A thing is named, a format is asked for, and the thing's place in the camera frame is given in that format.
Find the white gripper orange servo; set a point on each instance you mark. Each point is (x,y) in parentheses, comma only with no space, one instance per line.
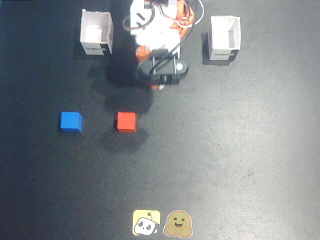
(143,54)

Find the red cube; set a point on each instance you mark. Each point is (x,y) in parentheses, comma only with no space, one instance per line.
(126,122)

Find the blue cube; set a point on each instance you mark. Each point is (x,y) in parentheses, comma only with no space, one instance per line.
(71,121)

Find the white and orange robot arm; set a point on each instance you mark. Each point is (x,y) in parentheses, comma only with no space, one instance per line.
(150,17)

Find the orange robot base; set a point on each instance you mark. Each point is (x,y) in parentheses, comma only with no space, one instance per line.
(185,22)

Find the white cardboard box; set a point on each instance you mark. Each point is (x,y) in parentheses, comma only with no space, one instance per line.
(223,37)
(96,32)

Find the yellow robot face sticker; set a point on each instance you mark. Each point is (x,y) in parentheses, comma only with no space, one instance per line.
(146,222)

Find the hugging face emoji sticker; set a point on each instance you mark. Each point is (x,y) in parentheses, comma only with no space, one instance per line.
(178,223)

